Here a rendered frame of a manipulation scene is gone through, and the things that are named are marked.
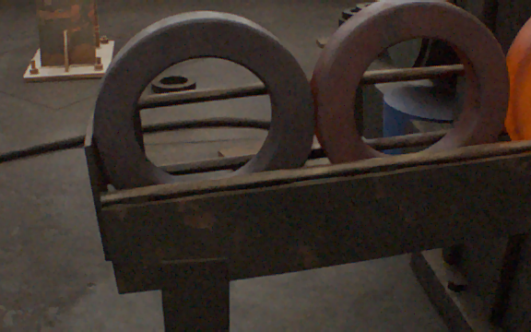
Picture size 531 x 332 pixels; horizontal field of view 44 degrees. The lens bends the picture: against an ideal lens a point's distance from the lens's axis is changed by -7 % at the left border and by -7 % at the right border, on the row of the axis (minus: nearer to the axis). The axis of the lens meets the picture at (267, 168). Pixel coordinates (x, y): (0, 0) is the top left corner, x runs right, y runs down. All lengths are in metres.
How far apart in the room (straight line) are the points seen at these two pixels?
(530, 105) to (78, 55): 2.68
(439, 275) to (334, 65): 1.01
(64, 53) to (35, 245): 1.54
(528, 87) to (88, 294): 1.15
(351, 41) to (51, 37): 2.65
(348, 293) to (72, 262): 0.65
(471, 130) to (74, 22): 2.63
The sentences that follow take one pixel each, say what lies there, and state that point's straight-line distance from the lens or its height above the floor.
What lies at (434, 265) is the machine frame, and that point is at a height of 0.07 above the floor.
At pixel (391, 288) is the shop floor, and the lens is 1.59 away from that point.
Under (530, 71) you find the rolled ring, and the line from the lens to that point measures 0.64.
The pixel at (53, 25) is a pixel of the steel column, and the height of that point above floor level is 0.22.
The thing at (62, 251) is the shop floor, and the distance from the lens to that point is 1.73.
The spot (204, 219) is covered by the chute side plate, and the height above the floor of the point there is 0.61.
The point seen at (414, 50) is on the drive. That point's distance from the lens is 1.94.
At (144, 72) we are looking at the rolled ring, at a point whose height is 0.72.
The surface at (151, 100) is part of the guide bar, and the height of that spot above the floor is 0.68.
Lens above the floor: 0.88
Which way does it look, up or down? 25 degrees down
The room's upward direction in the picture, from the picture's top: 1 degrees clockwise
